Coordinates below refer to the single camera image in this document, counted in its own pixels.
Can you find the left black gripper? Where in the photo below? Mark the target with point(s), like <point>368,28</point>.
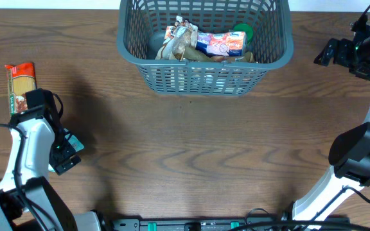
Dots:
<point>60,154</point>

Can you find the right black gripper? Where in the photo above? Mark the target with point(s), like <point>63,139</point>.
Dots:
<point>334,52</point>

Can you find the teal white small packet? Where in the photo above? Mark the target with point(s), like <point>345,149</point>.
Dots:
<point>75,144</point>

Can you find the red spaghetti packet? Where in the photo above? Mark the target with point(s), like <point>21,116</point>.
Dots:
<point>21,79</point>

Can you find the green lid jar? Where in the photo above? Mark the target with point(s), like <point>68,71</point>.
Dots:
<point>245,28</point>

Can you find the kleenex tissue multipack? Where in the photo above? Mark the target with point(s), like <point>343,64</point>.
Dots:
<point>222,44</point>

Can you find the gold foil bag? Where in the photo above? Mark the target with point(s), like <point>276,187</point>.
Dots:
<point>198,56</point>

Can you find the white brown snack pouch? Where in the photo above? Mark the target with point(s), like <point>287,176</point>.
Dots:
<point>177,38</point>

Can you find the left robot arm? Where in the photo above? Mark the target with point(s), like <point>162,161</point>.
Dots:
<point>39,142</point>

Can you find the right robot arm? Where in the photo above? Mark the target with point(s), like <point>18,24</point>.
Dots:
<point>349,156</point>

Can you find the grey plastic basket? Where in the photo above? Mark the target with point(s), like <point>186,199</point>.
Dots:
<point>142,26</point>

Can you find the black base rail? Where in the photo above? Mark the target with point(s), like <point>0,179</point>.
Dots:
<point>132,224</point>

